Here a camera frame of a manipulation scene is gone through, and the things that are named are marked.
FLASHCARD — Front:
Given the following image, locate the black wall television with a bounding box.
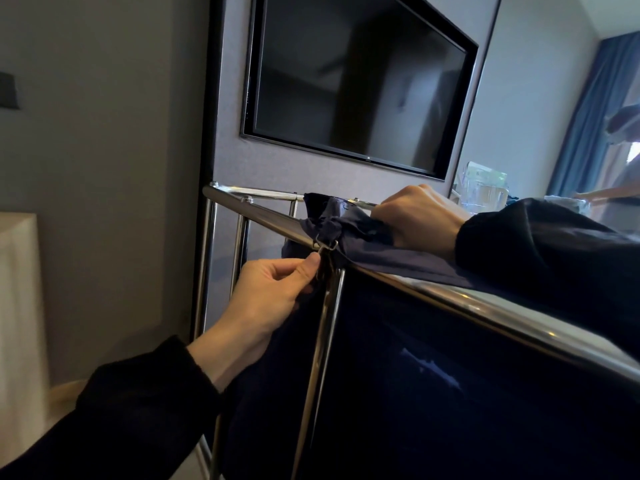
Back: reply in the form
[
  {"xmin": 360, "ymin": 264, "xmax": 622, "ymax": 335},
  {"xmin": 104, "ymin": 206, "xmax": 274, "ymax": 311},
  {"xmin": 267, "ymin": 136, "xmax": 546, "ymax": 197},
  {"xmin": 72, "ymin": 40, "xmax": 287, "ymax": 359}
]
[{"xmin": 239, "ymin": 0, "xmax": 479, "ymax": 181}]

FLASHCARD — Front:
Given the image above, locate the clear acrylic organizer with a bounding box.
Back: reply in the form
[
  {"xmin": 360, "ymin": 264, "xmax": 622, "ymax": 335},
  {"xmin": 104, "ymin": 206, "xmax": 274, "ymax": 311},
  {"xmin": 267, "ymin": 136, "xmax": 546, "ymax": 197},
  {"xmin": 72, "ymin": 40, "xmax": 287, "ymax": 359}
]
[{"xmin": 452, "ymin": 162, "xmax": 510, "ymax": 215}]

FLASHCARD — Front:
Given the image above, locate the blue grey curtain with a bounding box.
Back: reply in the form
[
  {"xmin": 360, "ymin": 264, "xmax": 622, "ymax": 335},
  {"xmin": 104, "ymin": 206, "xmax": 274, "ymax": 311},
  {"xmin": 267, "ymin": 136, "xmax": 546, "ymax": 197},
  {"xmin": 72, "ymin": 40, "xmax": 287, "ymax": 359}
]
[{"xmin": 545, "ymin": 30, "xmax": 640, "ymax": 198}]

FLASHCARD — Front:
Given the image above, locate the person's right forearm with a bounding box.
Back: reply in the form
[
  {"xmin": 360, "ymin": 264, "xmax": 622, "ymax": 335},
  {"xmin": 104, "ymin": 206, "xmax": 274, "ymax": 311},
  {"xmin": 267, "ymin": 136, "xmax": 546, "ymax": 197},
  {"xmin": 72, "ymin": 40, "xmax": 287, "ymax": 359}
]
[{"xmin": 455, "ymin": 197, "xmax": 640, "ymax": 361}]

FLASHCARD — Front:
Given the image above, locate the person's left forearm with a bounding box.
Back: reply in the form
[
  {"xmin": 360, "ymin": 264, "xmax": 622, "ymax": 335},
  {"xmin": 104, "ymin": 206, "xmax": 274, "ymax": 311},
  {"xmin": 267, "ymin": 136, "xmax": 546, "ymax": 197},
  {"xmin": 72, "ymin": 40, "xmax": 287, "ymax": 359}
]
[{"xmin": 0, "ymin": 336, "xmax": 221, "ymax": 480}]

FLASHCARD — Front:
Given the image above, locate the small wooden side table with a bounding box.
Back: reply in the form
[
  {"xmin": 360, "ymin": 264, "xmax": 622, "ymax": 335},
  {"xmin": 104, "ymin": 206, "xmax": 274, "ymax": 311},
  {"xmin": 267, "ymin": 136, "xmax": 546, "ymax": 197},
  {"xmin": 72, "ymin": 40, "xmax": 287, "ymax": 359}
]
[{"xmin": 0, "ymin": 212, "xmax": 51, "ymax": 468}]

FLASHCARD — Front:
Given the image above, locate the chrome metal cart frame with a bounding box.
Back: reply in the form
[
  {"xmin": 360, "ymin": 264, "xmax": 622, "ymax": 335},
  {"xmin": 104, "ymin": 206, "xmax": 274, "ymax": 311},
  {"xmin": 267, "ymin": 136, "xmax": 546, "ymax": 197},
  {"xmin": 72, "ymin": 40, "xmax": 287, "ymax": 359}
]
[{"xmin": 192, "ymin": 182, "xmax": 640, "ymax": 480}]

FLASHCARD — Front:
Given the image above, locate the person's right hand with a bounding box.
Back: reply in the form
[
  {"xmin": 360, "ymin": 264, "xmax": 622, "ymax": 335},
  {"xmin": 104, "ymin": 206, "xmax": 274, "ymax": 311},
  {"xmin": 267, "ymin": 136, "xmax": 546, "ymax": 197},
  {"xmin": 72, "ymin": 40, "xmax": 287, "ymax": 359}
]
[{"xmin": 371, "ymin": 184, "xmax": 473, "ymax": 261}]

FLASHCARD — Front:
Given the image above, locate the navy blue fabric laundry bag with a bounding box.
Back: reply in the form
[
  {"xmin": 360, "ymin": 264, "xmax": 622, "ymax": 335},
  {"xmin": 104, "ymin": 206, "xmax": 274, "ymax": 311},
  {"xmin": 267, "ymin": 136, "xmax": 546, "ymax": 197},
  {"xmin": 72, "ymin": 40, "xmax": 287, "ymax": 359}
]
[{"xmin": 219, "ymin": 192, "xmax": 640, "ymax": 480}]

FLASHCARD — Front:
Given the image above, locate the person's left hand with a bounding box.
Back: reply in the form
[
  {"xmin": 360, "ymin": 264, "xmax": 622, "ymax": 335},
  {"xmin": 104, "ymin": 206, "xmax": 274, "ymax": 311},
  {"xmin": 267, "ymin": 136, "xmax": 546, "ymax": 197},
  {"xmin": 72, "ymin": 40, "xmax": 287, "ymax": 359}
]
[{"xmin": 186, "ymin": 252, "xmax": 322, "ymax": 393}]

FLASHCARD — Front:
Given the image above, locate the dark wall switch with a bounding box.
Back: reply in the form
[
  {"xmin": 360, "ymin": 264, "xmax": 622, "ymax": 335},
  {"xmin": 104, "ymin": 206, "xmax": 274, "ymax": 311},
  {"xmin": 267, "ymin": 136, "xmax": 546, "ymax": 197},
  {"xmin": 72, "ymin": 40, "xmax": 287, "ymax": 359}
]
[{"xmin": 0, "ymin": 72, "xmax": 21, "ymax": 111}]

